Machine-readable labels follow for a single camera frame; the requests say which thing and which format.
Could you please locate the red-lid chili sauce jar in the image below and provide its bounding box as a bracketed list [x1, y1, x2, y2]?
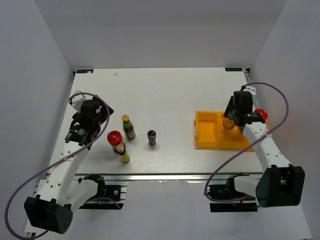
[253, 108, 268, 120]

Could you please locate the red-lid sauce jar yellow label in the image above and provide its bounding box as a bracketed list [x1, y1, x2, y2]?
[106, 130, 126, 154]

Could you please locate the green-label sauce bottle yellow cap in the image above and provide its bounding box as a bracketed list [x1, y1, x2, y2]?
[121, 114, 136, 140]

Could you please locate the white-cap yellow-label bottle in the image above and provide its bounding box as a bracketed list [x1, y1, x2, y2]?
[116, 144, 130, 163]

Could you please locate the black-cap pepper shaker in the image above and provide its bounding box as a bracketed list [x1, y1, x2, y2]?
[147, 130, 157, 147]

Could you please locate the pink-cap seasoning bottle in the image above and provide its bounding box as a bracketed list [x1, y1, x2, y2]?
[222, 117, 236, 131]

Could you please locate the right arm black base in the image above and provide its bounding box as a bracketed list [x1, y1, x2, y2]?
[206, 175, 259, 213]

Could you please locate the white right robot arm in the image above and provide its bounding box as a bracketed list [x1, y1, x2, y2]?
[223, 91, 305, 208]

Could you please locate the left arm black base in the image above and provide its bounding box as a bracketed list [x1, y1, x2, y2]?
[77, 174, 124, 210]

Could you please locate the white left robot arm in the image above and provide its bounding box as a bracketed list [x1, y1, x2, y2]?
[24, 92, 114, 234]

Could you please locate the yellow plastic bin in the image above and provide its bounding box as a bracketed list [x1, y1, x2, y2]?
[193, 110, 272, 152]

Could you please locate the right blue corner sticker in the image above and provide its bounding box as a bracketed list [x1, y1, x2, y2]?
[224, 67, 243, 72]

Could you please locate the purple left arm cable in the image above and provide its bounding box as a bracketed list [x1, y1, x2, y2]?
[4, 92, 111, 238]

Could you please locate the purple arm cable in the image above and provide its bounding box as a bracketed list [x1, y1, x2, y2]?
[203, 82, 291, 208]
[4, 92, 111, 238]

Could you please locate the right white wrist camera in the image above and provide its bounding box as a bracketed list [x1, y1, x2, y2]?
[240, 85, 257, 96]

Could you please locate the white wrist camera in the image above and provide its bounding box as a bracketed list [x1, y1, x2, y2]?
[68, 90, 87, 113]
[240, 85, 257, 96]

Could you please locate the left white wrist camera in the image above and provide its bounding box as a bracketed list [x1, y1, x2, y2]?
[68, 90, 87, 113]

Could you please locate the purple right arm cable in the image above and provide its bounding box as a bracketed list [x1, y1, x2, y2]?
[203, 82, 291, 208]

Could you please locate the aluminium table edge rail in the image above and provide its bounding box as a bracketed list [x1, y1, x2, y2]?
[38, 68, 283, 185]

